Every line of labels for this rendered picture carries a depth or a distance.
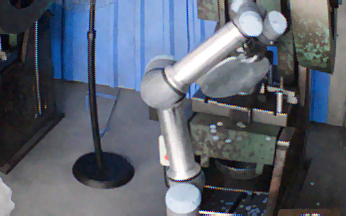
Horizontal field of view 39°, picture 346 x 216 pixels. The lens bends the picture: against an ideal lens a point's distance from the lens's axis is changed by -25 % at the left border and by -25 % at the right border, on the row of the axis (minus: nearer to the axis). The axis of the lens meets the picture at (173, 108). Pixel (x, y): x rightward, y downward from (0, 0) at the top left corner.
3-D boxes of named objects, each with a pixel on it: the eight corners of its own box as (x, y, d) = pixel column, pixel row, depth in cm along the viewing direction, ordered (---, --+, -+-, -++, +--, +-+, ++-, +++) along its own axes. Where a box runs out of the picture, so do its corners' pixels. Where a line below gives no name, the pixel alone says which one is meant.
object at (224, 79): (203, 106, 232) (202, 104, 232) (268, 82, 234) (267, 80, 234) (199, 69, 206) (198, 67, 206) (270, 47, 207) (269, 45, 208)
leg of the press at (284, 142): (272, 249, 256) (302, 94, 214) (254, 248, 260) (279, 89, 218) (310, 162, 331) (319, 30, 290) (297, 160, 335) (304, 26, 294)
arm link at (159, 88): (126, 102, 181) (247, 6, 162) (132, 85, 191) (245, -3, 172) (154, 129, 184) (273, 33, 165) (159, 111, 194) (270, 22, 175)
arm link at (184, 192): (164, 225, 201) (163, 200, 195) (169, 207, 213) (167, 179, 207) (198, 226, 200) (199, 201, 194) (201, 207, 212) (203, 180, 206)
